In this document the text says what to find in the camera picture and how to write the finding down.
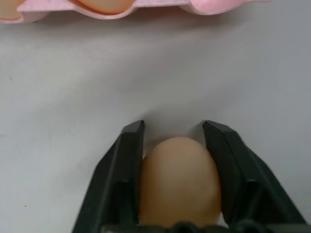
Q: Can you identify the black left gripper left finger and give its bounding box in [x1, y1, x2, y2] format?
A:
[72, 119, 145, 233]

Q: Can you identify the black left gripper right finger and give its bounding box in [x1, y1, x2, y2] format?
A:
[202, 119, 309, 233]

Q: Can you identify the brown egg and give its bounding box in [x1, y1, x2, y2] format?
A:
[77, 0, 135, 15]
[139, 136, 223, 231]
[0, 0, 25, 21]

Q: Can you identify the pink egg carton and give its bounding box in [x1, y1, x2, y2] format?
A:
[0, 0, 274, 24]

